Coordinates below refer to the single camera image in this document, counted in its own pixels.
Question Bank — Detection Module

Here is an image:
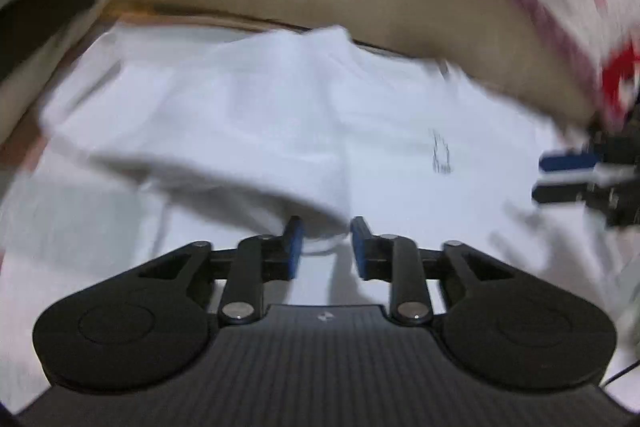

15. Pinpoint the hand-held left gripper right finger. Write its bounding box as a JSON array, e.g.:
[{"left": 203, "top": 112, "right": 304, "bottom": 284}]
[{"left": 351, "top": 217, "right": 516, "bottom": 327}]

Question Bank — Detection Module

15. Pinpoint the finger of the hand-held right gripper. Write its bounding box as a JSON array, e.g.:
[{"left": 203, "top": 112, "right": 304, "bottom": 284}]
[
  {"left": 539, "top": 149, "right": 601, "bottom": 174},
  {"left": 531, "top": 182, "right": 601, "bottom": 206}
]

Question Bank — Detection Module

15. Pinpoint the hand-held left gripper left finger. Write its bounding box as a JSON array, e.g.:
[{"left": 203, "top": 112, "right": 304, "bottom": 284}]
[{"left": 137, "top": 216, "right": 304, "bottom": 327}]

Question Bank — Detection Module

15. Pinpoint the white t-shirt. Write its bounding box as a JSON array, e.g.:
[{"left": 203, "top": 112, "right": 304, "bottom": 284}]
[{"left": 37, "top": 25, "right": 616, "bottom": 323}]

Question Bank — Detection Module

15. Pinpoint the black cable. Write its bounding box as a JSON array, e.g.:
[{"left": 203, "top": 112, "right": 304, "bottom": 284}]
[{"left": 600, "top": 363, "right": 638, "bottom": 386}]

